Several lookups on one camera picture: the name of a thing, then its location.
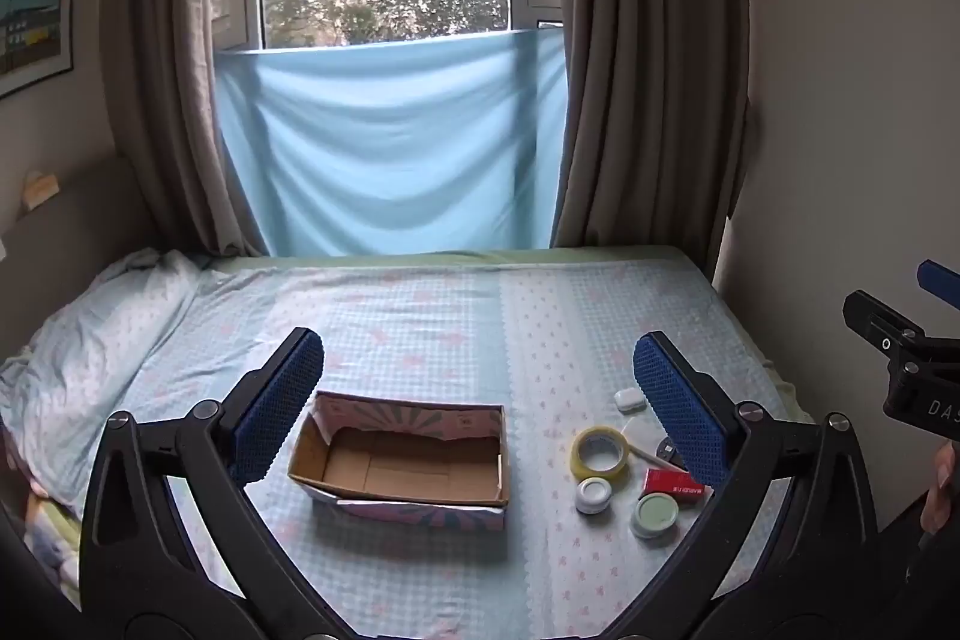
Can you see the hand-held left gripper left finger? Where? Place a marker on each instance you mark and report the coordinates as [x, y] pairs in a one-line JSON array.
[[277, 407]]

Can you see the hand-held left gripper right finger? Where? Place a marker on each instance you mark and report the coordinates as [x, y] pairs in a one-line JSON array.
[[675, 407]]

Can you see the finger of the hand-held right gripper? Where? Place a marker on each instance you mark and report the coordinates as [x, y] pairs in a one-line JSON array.
[[881, 317], [941, 284]]

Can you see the jar with pale green lid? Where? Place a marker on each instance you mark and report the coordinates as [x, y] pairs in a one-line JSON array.
[[654, 515]]

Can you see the small white jar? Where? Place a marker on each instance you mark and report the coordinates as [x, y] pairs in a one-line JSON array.
[[593, 495]]

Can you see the printed cardboard box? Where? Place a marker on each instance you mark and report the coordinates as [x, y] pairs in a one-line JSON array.
[[390, 467]]

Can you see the person's right hand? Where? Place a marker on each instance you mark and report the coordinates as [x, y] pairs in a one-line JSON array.
[[943, 486]]

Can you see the white card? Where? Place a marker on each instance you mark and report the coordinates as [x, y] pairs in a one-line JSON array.
[[645, 436]]

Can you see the white earbuds case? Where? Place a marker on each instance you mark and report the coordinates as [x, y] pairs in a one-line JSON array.
[[629, 401]]

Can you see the thin white stick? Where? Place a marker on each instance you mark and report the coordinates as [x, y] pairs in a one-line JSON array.
[[652, 457]]

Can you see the small red box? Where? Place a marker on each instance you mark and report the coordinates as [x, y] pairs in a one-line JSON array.
[[671, 484]]

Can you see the clear tape roll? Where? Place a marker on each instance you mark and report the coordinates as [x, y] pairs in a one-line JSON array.
[[576, 456]]

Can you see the crumpled pale quilt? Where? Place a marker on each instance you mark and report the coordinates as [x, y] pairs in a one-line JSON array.
[[97, 340]]

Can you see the checked floral bed sheet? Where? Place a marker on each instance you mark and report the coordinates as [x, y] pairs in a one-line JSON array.
[[465, 325]]

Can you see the green mattress cover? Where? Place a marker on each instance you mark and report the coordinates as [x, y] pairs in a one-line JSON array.
[[450, 257]]

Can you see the colourful cloth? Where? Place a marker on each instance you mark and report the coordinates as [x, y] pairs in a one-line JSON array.
[[49, 542]]

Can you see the grey bed headboard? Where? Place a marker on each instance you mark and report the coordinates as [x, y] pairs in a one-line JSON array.
[[90, 212]]

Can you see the light blue hanging cloth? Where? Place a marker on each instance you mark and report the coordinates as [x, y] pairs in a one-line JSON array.
[[390, 145]]

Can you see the small yellow pack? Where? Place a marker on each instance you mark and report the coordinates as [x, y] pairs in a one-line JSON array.
[[41, 189]]

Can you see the brown curtain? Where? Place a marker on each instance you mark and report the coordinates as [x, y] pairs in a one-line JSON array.
[[645, 48], [172, 48]]

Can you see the framed wall picture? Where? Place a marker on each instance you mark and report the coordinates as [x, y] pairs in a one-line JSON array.
[[34, 21]]

